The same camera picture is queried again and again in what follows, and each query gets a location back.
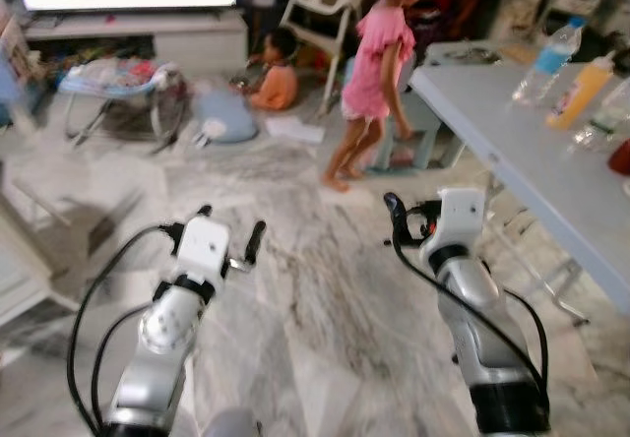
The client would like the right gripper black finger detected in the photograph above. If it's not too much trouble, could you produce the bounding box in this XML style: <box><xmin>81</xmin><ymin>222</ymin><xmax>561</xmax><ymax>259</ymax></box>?
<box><xmin>383</xmin><ymin>192</ymin><xmax>410</xmax><ymax>248</ymax></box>

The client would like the water bottle with blue label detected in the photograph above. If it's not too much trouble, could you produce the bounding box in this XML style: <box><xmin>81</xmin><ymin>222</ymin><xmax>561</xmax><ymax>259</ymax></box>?
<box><xmin>511</xmin><ymin>18</ymin><xmax>588</xmax><ymax>106</ymax></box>

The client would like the small grey stool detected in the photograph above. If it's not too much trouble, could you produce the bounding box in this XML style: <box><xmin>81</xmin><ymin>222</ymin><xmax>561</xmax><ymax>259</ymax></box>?
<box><xmin>372</xmin><ymin>91</ymin><xmax>466</xmax><ymax>173</ymax></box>

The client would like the blue-grey floor cushion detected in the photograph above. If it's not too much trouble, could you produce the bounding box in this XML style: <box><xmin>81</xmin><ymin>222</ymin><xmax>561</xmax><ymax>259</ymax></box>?
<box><xmin>191</xmin><ymin>87</ymin><xmax>263</xmax><ymax>146</ymax></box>

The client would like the grey folding table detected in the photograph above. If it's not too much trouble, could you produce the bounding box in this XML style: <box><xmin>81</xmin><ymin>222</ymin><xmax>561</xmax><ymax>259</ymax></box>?
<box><xmin>408</xmin><ymin>57</ymin><xmax>630</xmax><ymax>325</ymax></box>

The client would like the white paper sheet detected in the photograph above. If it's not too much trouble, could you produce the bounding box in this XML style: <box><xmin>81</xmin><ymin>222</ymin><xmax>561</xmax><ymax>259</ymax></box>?
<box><xmin>263</xmin><ymin>114</ymin><xmax>327</xmax><ymax>146</ymax></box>

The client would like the toddler in orange clothes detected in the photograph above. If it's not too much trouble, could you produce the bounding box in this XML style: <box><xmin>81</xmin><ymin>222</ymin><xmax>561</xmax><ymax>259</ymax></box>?
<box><xmin>244</xmin><ymin>28</ymin><xmax>300</xmax><ymax>113</ymax></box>

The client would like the baby bouncer seat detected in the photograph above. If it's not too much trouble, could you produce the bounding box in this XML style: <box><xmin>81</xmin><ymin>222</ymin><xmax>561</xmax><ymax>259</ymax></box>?
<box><xmin>57</xmin><ymin>58</ymin><xmax>194</xmax><ymax>149</ymax></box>

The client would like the girl in pink dress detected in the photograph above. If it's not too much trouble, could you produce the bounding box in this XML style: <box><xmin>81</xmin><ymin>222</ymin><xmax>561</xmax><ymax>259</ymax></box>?
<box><xmin>322</xmin><ymin>0</ymin><xmax>435</xmax><ymax>193</ymax></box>

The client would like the grey left robot leg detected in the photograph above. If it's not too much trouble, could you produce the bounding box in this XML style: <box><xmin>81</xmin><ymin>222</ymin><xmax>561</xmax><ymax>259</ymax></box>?
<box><xmin>201</xmin><ymin>407</ymin><xmax>263</xmax><ymax>437</ymax></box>

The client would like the white television cabinet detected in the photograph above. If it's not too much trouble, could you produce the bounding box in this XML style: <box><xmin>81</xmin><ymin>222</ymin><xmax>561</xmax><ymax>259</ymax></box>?
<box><xmin>25</xmin><ymin>9</ymin><xmax>249</xmax><ymax>76</ymax></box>

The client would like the red drink bottle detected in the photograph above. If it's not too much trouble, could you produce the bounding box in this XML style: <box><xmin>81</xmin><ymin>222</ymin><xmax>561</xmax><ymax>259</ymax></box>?
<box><xmin>607</xmin><ymin>139</ymin><xmax>630</xmax><ymax>178</ymax></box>

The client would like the white furniture piece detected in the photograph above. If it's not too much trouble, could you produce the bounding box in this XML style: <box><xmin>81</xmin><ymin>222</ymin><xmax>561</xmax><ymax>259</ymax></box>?
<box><xmin>0</xmin><ymin>159</ymin><xmax>72</xmax><ymax>325</ymax></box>

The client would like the orange juice bottle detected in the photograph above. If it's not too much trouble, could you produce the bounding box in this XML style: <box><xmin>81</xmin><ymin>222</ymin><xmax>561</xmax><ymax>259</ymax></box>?
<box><xmin>545</xmin><ymin>52</ymin><xmax>617</xmax><ymax>131</ymax></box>

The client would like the clear plastic bottle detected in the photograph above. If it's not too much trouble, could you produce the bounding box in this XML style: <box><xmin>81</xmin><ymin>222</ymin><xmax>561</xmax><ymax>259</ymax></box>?
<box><xmin>570</xmin><ymin>78</ymin><xmax>630</xmax><ymax>154</ymax></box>

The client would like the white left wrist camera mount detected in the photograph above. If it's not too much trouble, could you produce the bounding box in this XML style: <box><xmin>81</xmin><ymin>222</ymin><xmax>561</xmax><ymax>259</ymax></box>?
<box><xmin>177</xmin><ymin>215</ymin><xmax>233</xmax><ymax>282</ymax></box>

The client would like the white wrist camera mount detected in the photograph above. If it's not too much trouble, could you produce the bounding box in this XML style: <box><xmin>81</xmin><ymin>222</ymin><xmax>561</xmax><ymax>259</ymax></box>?
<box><xmin>177</xmin><ymin>215</ymin><xmax>233</xmax><ymax>282</ymax></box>
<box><xmin>422</xmin><ymin>187</ymin><xmax>486</xmax><ymax>257</ymax></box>

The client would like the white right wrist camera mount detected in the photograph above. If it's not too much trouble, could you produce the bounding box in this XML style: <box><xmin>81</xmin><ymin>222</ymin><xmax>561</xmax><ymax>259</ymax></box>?
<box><xmin>422</xmin><ymin>187</ymin><xmax>486</xmax><ymax>257</ymax></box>

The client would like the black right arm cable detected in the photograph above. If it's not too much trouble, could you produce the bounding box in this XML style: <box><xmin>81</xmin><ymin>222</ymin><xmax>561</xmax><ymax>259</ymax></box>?
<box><xmin>389</xmin><ymin>240</ymin><xmax>550</xmax><ymax>391</ymax></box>

